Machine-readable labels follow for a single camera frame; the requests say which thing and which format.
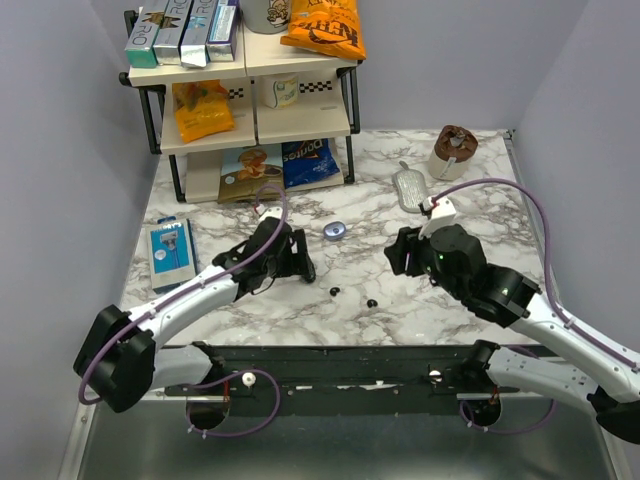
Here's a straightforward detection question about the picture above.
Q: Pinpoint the tan chips bag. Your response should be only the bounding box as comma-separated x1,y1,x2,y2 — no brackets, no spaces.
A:
217,144,285,204

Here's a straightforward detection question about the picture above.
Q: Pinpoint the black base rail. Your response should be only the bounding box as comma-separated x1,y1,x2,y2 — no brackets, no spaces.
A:
102,343,521,419

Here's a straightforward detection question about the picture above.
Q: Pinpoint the grey cartoon mug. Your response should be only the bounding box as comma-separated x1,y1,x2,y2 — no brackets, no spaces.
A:
239,0,292,34

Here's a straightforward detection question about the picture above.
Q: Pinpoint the white printed mug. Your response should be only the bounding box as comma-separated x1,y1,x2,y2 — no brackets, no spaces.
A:
260,73,299,109

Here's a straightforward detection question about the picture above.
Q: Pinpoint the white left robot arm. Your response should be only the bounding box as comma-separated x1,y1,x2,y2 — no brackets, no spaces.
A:
73,217,316,413

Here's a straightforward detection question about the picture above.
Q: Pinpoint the orange snack bag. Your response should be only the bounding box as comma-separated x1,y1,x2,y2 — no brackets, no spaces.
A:
172,80,235,143

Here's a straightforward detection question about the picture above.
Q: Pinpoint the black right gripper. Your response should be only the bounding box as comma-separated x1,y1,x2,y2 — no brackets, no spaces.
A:
382,218,465,300

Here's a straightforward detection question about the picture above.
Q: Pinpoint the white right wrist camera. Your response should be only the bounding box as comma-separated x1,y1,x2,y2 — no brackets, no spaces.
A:
419,197,457,239

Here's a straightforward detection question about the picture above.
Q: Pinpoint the silver blue toothpaste box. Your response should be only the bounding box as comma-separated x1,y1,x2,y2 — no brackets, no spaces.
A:
180,0,218,68

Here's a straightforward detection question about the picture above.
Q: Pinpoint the orange kettle chips bag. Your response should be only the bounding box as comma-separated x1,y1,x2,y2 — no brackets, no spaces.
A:
280,0,367,62

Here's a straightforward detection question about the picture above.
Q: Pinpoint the brown paper cup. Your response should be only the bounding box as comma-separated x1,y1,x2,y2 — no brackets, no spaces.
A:
428,125,478,181

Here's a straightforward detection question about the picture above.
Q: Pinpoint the blue doritos bag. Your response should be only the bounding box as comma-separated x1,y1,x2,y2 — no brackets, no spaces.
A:
281,139,340,189

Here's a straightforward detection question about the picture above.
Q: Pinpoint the teal toothpaste box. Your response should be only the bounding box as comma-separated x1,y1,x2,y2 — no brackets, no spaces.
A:
125,0,168,69

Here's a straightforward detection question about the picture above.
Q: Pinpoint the beige tiered shelf rack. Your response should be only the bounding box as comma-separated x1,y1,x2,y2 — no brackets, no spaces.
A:
119,26,361,203

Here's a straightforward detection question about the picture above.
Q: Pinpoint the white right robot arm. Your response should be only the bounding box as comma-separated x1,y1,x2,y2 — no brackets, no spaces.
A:
384,224,639,444

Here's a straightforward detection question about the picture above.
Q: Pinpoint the lavender earbud charging case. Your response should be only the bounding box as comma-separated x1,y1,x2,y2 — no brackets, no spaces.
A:
323,221,347,241

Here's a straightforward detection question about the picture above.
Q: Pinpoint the purple blue toothpaste box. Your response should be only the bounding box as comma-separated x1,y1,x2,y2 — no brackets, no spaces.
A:
206,0,240,62

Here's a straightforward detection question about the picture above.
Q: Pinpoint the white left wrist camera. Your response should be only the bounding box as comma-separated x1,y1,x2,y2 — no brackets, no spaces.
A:
254,204,283,222

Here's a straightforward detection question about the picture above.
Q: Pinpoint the blue razor package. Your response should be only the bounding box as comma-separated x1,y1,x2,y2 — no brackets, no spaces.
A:
145,216,198,294

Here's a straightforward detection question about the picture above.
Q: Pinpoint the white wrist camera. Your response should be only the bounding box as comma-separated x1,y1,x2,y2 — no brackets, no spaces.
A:
254,204,283,222
419,197,457,239

